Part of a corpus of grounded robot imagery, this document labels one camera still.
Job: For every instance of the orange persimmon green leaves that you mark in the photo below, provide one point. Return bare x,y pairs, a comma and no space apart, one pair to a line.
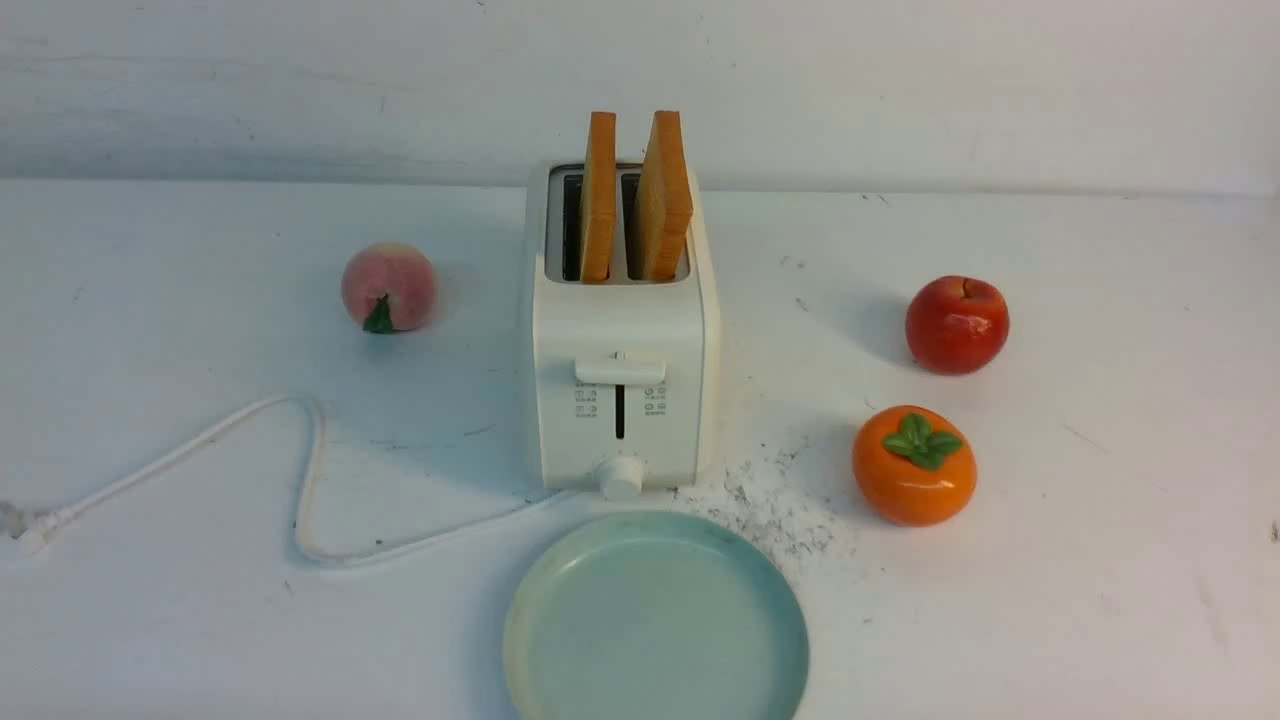
913,466

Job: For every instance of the white two-slot toaster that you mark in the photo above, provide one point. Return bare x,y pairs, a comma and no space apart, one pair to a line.
620,380

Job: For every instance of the toasted bread slice slot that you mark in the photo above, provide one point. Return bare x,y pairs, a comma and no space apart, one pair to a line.
664,200
598,199

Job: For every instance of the pale green round plate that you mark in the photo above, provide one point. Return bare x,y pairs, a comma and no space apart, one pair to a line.
655,615

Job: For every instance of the pink peach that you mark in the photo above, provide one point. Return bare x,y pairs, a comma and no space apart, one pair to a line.
389,288

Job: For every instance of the red apple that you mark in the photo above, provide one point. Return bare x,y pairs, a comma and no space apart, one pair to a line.
956,325

